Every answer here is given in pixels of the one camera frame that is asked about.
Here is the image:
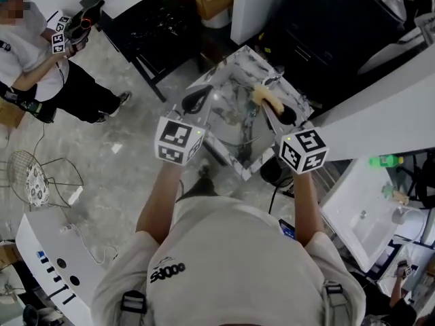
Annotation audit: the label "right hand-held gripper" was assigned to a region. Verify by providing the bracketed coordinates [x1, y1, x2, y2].
[260, 92, 330, 175]

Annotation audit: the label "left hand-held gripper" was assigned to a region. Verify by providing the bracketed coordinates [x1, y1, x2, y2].
[154, 83, 215, 166]

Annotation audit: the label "yellow sponge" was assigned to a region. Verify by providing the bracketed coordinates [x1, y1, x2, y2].
[251, 84, 285, 115]

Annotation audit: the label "person's right forearm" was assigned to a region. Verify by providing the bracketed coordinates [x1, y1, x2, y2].
[292, 170, 326, 248]

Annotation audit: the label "person's left forearm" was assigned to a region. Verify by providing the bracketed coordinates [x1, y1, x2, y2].
[135, 161, 184, 245]

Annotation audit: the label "white marble sink cabinet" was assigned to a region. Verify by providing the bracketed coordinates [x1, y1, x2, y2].
[185, 45, 314, 182]

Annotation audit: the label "black marbled vanity desk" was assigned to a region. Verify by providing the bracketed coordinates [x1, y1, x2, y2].
[80, 0, 207, 104]

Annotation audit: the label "white bucket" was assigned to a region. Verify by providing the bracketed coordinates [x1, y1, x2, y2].
[201, 10, 234, 31]

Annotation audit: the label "person's black trousers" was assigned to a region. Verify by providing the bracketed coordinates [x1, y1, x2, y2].
[176, 157, 220, 204]

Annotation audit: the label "tall black cabinet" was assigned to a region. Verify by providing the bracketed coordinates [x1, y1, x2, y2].
[266, 0, 408, 105]

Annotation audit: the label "green plastic bottle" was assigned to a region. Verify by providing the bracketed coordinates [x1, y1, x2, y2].
[368, 153, 405, 169]

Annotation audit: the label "black screen device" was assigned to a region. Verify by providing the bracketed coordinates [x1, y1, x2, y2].
[278, 218, 297, 240]

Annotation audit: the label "white inset basin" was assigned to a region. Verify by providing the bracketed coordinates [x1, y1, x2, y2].
[101, 0, 152, 20]

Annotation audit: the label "green cup with brushes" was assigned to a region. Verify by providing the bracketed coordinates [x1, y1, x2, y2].
[381, 181, 411, 206]

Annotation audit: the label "white curved faucet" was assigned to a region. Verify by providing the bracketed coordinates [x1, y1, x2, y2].
[391, 204, 428, 243]

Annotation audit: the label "person in white shirt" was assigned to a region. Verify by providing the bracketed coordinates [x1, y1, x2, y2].
[90, 195, 367, 326]

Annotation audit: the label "patterned seat cushion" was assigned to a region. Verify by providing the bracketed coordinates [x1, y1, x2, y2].
[26, 166, 49, 207]

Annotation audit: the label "small cardboard box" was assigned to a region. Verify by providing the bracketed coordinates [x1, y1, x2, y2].
[0, 98, 27, 129]

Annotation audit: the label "white counter with holes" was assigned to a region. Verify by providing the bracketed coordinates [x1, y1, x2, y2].
[15, 211, 115, 326]

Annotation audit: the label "black cable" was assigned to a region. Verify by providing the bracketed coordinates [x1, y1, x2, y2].
[267, 177, 294, 216]

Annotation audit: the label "white power strip cable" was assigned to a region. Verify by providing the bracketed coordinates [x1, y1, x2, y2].
[58, 223, 119, 265]

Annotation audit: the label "grey harness strap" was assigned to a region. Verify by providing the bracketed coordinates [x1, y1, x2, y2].
[120, 289, 149, 315]
[321, 280, 353, 326]

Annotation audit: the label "wire frame chair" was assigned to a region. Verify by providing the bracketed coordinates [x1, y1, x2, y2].
[6, 149, 85, 213]

